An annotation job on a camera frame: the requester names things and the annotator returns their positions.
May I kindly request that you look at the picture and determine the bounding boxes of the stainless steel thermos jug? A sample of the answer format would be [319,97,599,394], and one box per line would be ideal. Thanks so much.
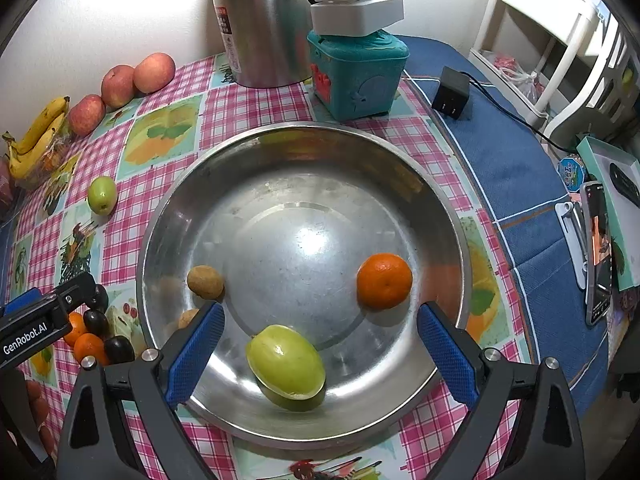
[210,0,327,89]

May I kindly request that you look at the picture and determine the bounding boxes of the black power adapter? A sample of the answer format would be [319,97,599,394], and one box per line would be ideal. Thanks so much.
[431,66,472,122]

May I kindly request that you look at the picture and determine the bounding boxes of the orange mandarin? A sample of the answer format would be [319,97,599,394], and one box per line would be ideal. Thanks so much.
[62,312,88,346]
[356,253,414,310]
[74,333,112,367]

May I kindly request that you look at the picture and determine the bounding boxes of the black power cable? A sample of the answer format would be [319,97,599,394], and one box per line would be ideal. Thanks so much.
[462,72,573,153]

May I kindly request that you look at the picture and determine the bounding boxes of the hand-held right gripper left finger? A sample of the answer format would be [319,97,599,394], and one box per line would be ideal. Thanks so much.
[55,301,227,480]

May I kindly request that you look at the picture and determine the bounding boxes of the elongated green jujube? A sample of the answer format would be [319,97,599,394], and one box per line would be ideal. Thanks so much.
[245,324,327,402]

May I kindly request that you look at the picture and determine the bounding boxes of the teal toy box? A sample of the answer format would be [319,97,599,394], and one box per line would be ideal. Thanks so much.
[306,30,410,122]

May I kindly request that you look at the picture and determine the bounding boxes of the clear plastic fruit box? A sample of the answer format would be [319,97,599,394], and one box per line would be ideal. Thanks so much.
[10,130,74,189]

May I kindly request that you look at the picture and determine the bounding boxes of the teal cardboard box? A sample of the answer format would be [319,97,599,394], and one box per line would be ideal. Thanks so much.
[575,135,640,292]

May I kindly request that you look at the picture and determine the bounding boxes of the blue quilted cloth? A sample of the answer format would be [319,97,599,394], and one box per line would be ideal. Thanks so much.
[395,35,618,411]

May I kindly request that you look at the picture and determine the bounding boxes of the stainless steel basin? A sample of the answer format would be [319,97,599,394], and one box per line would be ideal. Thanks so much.
[136,122,472,450]

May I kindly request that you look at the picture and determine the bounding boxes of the white shelf rack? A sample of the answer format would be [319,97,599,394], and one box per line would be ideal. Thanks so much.
[470,0,640,138]

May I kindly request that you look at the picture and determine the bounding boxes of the round blue tin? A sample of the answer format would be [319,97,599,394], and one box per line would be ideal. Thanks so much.
[557,156,587,192]

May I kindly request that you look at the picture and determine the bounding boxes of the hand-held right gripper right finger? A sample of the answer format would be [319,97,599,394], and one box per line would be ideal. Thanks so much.
[416,301,586,480]

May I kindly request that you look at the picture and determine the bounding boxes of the red-filled plastic bag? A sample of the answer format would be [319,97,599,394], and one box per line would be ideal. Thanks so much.
[492,52,545,107]

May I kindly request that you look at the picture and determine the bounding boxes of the brown kiwi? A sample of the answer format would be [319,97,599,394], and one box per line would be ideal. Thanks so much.
[187,265,225,299]

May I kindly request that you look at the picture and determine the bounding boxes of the smartphone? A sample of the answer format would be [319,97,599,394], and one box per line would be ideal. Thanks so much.
[580,180,614,327]

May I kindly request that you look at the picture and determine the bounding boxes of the red apple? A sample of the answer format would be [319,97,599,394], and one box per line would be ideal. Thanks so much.
[132,52,177,94]
[67,94,107,137]
[101,65,137,109]

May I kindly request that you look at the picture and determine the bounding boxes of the round green jujube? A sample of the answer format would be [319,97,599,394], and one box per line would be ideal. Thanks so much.
[87,176,118,216]

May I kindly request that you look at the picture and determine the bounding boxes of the yellow banana bunch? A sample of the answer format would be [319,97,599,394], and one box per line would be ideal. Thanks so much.
[2,96,71,181]

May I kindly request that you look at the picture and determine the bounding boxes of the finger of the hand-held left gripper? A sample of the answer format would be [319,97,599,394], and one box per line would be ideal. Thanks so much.
[0,287,57,319]
[50,272,101,314]

